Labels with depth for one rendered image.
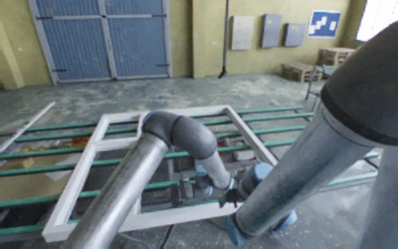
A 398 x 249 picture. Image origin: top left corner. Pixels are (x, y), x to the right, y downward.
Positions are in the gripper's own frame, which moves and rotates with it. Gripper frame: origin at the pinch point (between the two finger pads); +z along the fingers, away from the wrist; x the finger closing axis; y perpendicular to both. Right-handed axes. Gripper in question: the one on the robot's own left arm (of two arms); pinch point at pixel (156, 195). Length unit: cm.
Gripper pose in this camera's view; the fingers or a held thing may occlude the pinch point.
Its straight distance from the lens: 132.7
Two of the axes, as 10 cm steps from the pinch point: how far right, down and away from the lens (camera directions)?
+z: -9.8, 0.9, -1.7
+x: -1.9, -4.6, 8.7
